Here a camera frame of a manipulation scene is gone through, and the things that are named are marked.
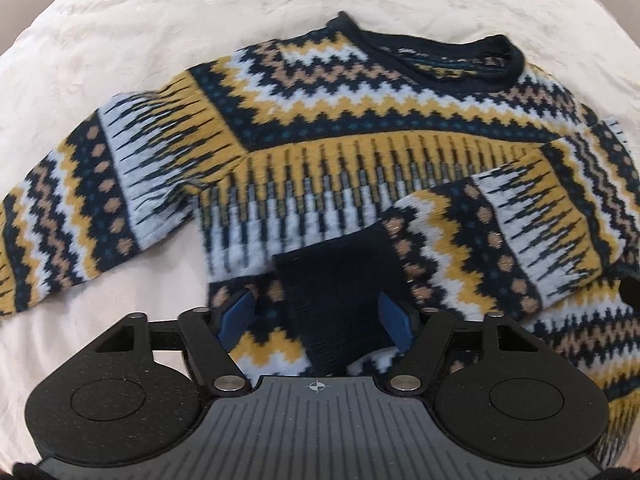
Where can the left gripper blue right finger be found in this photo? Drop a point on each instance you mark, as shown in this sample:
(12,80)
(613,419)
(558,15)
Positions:
(399,320)

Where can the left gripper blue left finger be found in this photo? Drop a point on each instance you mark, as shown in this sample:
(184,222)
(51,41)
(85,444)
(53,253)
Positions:
(234,317)

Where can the patterned knit sweater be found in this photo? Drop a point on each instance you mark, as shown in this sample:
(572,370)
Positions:
(326,169)

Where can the cream bedspread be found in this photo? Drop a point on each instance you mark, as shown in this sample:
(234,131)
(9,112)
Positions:
(79,53)

